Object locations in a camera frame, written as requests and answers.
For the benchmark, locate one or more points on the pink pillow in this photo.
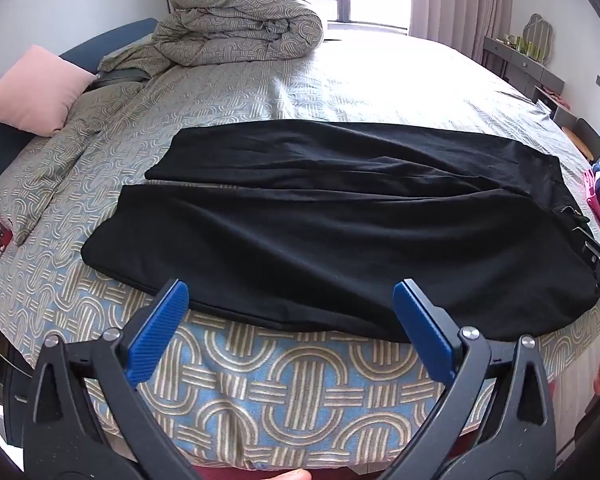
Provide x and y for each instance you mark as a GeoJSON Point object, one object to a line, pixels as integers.
{"type": "Point", "coordinates": [35, 90]}

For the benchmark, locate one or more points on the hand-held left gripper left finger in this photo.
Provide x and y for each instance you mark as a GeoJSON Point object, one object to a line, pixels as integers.
{"type": "Point", "coordinates": [160, 325]}

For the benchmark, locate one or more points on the grey dresser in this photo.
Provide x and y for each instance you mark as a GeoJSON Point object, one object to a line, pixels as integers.
{"type": "Point", "coordinates": [525, 72]}

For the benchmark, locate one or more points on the grey chair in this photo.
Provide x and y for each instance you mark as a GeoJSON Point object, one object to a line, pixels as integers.
{"type": "Point", "coordinates": [587, 137]}

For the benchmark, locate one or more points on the beige curtain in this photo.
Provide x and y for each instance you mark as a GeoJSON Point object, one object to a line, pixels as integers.
{"type": "Point", "coordinates": [460, 5]}

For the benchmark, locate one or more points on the person's left hand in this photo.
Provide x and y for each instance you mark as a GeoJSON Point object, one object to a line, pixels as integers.
{"type": "Point", "coordinates": [285, 475]}

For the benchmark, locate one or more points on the black pants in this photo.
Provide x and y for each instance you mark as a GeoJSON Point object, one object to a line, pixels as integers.
{"type": "Point", "coordinates": [305, 220]}

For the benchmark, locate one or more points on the blue headboard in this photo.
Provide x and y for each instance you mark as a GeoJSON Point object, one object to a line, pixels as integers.
{"type": "Point", "coordinates": [130, 30]}

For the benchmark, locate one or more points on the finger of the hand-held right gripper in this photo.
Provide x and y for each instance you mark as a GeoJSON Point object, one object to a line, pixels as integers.
{"type": "Point", "coordinates": [594, 256]}

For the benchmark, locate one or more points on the dark bedside cabinet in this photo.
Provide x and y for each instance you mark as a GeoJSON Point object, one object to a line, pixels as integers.
{"type": "Point", "coordinates": [15, 400]}

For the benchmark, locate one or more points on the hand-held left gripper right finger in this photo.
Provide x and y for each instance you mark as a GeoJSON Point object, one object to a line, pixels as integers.
{"type": "Point", "coordinates": [420, 325]}

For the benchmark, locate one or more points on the bed with patterned bedspread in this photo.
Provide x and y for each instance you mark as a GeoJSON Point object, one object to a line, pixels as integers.
{"type": "Point", "coordinates": [280, 400]}

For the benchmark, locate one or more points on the pink item by dresser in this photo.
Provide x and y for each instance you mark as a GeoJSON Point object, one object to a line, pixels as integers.
{"type": "Point", "coordinates": [555, 99]}

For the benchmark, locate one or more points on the green bottles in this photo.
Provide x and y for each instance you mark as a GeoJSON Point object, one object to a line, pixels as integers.
{"type": "Point", "coordinates": [522, 45]}

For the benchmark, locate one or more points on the folded patterned duvet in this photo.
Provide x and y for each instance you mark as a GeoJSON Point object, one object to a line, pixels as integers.
{"type": "Point", "coordinates": [240, 25]}

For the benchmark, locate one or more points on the scalloped mirror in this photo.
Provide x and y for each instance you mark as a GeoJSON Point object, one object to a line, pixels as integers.
{"type": "Point", "coordinates": [540, 35]}

